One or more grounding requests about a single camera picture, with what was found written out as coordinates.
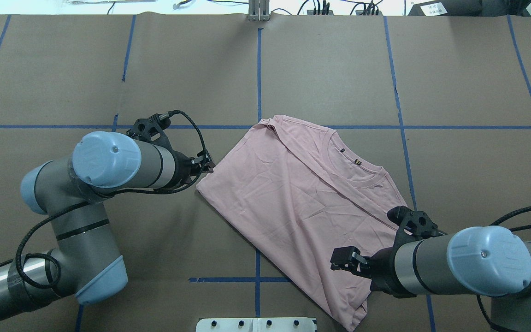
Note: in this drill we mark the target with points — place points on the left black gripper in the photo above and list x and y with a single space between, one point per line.
183 168

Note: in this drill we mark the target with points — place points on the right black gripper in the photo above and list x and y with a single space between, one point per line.
382 273

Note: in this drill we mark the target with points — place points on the pink Snoopy t-shirt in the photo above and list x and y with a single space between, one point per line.
296 191

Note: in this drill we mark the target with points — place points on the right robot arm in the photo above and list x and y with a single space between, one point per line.
487 261

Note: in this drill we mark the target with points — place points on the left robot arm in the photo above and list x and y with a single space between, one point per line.
73 252

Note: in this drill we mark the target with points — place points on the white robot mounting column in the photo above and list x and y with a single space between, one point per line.
258 324

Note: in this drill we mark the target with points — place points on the black power box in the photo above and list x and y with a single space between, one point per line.
457 8

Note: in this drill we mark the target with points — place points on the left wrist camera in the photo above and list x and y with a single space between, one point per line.
151 130

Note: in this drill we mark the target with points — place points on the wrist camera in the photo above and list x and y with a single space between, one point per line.
412 226
151 130

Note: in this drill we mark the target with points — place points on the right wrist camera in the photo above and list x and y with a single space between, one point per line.
412 226

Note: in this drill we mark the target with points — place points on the aluminium frame post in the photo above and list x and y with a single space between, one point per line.
259 10

